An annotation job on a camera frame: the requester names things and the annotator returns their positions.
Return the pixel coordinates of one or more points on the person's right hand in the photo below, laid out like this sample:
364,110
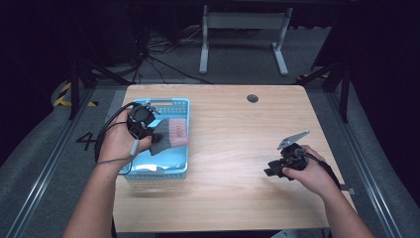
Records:
313,177

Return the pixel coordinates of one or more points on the white metal table frame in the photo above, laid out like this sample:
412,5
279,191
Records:
244,20

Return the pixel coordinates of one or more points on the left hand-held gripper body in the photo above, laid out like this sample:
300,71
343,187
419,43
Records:
140,117

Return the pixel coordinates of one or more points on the small silver metal bracket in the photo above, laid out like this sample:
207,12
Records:
350,191

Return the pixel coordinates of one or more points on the grey metal floor rail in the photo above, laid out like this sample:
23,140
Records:
366,172
49,162

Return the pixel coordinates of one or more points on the grey sock with pink cuff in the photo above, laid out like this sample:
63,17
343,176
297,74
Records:
171,134

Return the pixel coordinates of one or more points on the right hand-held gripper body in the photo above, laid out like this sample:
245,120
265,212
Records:
294,155

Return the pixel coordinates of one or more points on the black metal stand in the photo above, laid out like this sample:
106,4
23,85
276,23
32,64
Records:
345,95
75,89

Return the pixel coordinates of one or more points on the light blue plastic basket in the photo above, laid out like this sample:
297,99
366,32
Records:
165,162

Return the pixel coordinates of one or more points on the person's left hand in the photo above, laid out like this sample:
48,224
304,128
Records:
115,142

